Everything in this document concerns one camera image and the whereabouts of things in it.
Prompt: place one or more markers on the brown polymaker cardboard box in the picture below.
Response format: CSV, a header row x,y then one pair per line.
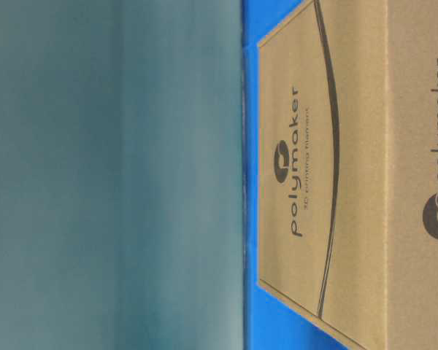
x,y
348,170

